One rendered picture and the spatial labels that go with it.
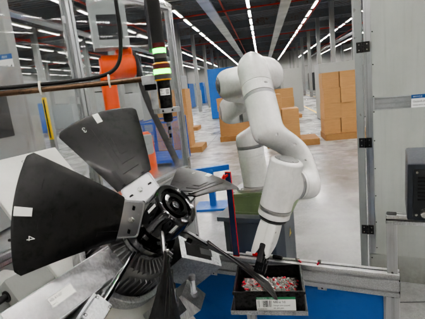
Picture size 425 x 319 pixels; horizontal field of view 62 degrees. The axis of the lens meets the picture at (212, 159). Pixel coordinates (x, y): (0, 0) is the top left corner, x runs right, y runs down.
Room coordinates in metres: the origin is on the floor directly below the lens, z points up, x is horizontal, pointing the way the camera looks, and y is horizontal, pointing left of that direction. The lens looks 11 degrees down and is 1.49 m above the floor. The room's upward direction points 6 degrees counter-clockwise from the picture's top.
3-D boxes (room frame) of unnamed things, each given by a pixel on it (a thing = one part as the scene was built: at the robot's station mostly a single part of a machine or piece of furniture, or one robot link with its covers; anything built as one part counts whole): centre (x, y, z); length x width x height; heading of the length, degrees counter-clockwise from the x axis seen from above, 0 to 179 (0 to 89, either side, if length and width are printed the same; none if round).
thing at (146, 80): (0.95, 0.11, 1.49); 0.09 x 0.07 x 0.10; 99
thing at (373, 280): (1.23, -0.14, 0.82); 0.90 x 0.04 x 0.08; 64
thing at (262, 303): (1.05, -0.14, 0.85); 0.22 x 0.17 x 0.07; 80
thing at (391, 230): (1.04, -0.53, 0.96); 0.03 x 0.03 x 0.20; 64
